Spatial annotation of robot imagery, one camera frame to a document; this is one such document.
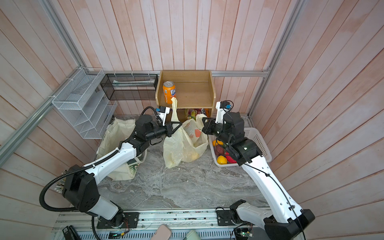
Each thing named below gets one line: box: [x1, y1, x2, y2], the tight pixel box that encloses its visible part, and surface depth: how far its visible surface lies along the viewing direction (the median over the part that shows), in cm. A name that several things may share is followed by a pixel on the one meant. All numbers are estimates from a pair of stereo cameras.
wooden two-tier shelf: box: [155, 70, 217, 117], surface depth 94 cm
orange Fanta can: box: [162, 80, 177, 105], surface depth 77 cm
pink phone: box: [150, 224, 172, 240], surface depth 70 cm
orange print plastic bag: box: [163, 97, 209, 169], surface depth 78 cm
